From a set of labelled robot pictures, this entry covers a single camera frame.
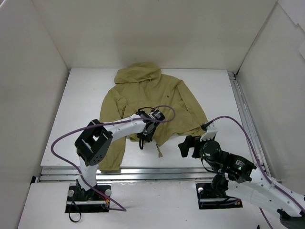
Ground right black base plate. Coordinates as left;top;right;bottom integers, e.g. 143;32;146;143
195;183;243;210

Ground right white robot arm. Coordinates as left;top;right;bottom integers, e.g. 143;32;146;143
178;136;305;229

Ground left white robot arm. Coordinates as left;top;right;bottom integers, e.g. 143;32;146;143
75;109;165;200

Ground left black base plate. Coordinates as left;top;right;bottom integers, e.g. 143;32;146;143
65;184;109;213

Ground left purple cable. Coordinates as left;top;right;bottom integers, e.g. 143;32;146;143
51;104;176;212

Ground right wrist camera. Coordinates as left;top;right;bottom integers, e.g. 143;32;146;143
200;121;218;141

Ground olive green hooded jacket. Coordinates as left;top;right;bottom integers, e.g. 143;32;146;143
97;62;208;174

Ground front aluminium rail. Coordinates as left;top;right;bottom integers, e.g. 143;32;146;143
39;166;265;183

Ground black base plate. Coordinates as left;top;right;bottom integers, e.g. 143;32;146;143
65;184;109;213
195;183;243;210

